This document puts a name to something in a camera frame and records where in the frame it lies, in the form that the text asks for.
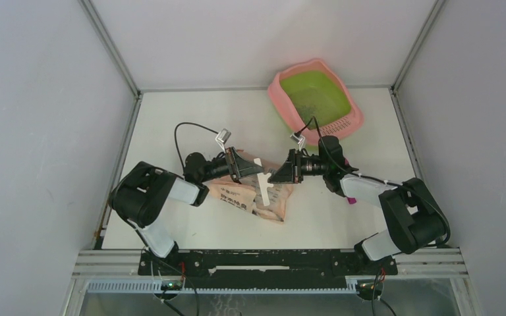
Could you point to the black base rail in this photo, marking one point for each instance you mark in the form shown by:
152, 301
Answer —
264, 269

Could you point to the green litter granules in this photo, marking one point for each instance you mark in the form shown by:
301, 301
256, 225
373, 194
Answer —
322, 113

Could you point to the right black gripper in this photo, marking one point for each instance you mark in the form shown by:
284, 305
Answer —
290, 171

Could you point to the pink green litter box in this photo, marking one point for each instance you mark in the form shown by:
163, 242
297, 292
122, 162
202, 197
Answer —
314, 82

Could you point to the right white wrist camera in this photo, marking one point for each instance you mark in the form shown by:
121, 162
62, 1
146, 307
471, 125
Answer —
298, 139

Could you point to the cat litter bag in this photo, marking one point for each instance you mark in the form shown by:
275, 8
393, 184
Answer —
246, 196

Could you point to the torn white bag strip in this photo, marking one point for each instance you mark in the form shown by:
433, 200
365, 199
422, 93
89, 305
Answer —
266, 188

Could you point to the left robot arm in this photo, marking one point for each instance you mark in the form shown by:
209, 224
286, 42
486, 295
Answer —
140, 196

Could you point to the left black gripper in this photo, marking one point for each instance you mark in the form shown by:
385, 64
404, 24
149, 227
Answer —
240, 167

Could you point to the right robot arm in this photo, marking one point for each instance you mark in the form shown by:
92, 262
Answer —
412, 216

